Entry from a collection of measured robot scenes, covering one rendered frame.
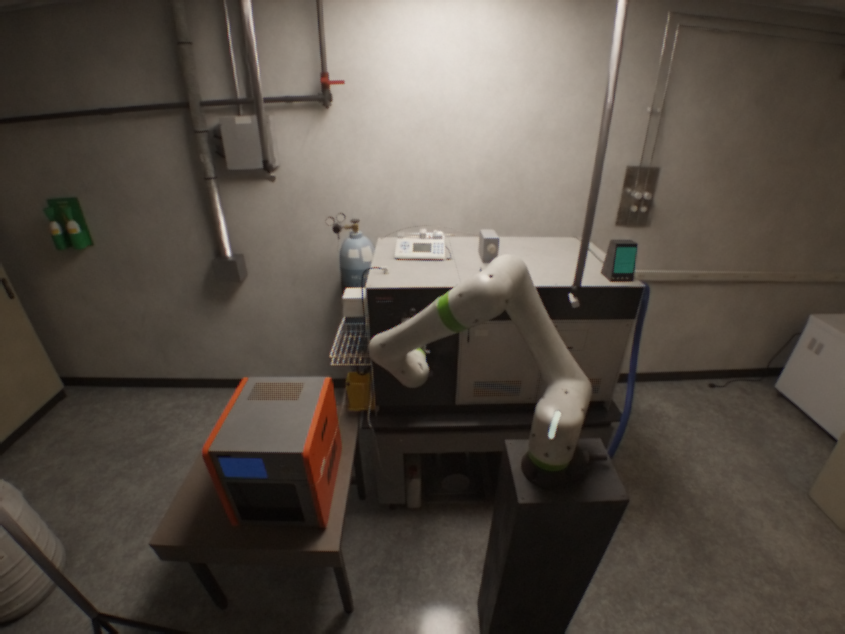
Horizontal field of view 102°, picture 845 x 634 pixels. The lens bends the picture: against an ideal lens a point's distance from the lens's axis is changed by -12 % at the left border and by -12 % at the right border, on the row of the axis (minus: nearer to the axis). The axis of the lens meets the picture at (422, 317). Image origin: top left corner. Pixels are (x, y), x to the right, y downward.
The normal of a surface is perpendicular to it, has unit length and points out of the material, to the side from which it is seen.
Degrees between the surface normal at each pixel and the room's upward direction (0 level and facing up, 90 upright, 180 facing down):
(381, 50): 90
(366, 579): 0
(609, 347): 90
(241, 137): 90
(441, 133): 90
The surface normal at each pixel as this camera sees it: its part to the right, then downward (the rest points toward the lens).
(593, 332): 0.02, 0.48
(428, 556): 0.00, -0.88
